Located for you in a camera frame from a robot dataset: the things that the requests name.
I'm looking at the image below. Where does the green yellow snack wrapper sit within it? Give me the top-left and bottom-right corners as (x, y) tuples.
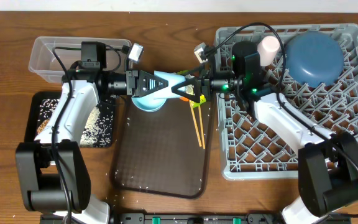
(176, 70), (206, 108)

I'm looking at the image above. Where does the light blue cup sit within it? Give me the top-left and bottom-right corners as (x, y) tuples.
(145, 71), (186, 99)

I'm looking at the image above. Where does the light blue bowl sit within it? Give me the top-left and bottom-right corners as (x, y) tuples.
(132, 96), (166, 113)

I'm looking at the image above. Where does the white rice pile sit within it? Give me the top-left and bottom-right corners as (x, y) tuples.
(37, 98), (116, 147)

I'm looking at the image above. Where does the pink cup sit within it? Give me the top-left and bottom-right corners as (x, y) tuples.
(257, 35), (280, 67)

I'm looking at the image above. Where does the brown food scrap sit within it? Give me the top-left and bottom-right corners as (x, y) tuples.
(37, 119), (49, 134)

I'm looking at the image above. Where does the dark blue plate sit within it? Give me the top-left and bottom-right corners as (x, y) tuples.
(285, 31), (344, 88)

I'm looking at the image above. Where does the orange carrot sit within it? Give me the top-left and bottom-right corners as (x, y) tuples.
(180, 96), (189, 102)

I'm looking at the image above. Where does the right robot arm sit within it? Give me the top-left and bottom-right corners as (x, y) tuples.
(171, 41), (358, 223)

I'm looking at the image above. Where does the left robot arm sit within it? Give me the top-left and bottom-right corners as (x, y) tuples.
(16, 41), (168, 223)

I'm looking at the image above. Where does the grey dishwasher rack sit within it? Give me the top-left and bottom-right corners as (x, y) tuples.
(214, 24), (358, 180)

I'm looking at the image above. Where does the black plastic tray bin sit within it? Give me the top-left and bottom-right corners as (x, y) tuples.
(24, 91), (115, 147)

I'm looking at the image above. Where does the brown serving tray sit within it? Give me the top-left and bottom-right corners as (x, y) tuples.
(110, 97), (216, 199)

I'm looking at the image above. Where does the clear plastic storage bin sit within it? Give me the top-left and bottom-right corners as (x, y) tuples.
(29, 36), (132, 83)

